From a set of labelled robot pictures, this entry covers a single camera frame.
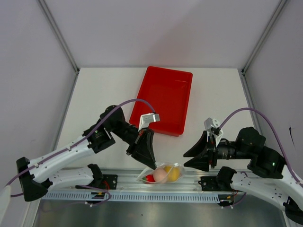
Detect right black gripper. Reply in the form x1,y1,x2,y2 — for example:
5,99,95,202
183,131,252,172

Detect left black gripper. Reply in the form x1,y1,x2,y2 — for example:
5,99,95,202
110,122,157,170

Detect red chili pepper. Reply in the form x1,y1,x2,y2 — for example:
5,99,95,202
143,175,155,183

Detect pale egg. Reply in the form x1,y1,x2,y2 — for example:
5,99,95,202
152,168,167,183

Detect clear zip top bag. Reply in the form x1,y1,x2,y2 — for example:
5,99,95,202
137,163,186,185

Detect yellow bell pepper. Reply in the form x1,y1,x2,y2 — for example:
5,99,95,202
164,166,180,182

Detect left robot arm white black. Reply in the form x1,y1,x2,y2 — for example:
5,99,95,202
16,105,160,202

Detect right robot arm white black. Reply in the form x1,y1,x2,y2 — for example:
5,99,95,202
183,127,303,224

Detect red plastic tray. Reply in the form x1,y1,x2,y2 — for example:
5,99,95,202
137,66,193,137

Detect aluminium mounting rail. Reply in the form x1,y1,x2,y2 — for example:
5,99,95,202
42,166,219,192

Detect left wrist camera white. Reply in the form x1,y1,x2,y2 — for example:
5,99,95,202
138,113,160,131

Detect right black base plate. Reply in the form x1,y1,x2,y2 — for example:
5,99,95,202
198,166,237,192

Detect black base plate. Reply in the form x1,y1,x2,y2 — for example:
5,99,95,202
198,166,237,192
88,175,118,190

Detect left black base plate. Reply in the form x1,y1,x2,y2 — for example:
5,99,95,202
88,175,118,190

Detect slotted cable duct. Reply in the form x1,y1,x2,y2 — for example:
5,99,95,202
42,190,232,203

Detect right aluminium frame post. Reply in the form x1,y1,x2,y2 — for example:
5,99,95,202
241,0,291,74

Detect aluminium frame post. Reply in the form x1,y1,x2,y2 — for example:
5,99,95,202
241,0,291,74
35,0,80,74

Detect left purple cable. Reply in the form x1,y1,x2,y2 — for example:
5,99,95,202
4,98,157,208

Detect left aluminium frame post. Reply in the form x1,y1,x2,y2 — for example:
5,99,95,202
35,0,80,74

